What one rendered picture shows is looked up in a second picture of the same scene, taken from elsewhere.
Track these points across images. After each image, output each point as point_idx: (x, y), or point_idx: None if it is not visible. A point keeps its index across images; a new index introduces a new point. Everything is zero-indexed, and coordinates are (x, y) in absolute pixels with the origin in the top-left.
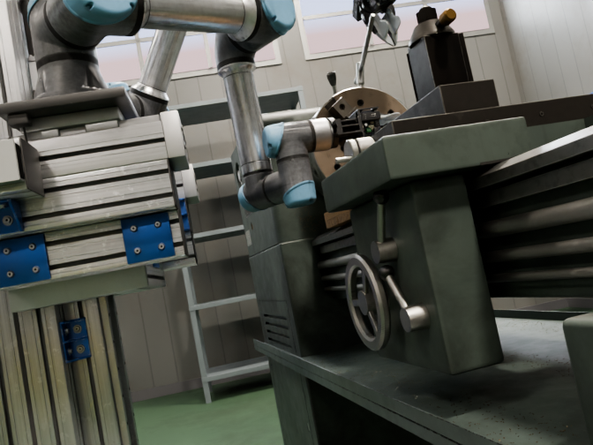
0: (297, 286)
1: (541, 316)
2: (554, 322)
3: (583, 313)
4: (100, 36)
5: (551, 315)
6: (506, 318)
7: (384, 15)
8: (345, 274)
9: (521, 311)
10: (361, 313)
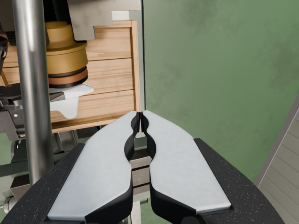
0: None
1: (143, 39)
2: (139, 56)
3: (144, 72)
4: None
5: (143, 48)
6: (140, 2)
7: (163, 218)
8: (10, 151)
9: (143, 21)
10: (20, 139)
